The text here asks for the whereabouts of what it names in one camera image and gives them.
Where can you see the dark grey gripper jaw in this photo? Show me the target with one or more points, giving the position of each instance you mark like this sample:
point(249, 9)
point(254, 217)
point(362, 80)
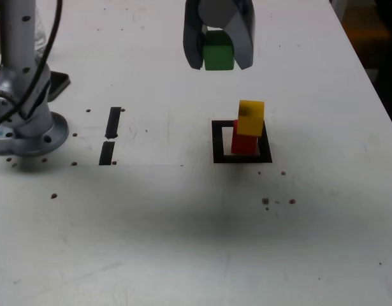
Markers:
point(192, 44)

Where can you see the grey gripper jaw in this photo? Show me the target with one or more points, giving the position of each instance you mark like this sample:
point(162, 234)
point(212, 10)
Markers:
point(243, 41)

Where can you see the green cube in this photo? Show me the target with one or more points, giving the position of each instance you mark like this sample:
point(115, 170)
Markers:
point(218, 57)

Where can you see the yellow cube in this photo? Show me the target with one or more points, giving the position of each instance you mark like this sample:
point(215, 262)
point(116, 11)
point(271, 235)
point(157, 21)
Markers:
point(250, 126)

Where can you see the red cube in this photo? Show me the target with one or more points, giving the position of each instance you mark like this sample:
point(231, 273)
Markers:
point(243, 145)

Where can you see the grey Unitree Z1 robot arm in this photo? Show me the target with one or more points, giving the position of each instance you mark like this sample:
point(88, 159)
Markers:
point(17, 48)

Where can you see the black tape square outline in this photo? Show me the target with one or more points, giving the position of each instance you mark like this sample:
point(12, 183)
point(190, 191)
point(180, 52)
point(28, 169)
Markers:
point(243, 159)

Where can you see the black tape strip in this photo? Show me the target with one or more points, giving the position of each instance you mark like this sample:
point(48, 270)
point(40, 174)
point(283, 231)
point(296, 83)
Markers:
point(113, 124)

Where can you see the dark embossed tray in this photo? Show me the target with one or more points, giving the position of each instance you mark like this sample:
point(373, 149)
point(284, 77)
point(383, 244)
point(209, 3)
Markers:
point(60, 83)

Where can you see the clear plastic bottle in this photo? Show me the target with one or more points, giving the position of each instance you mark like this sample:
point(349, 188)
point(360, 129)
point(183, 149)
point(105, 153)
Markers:
point(41, 35)

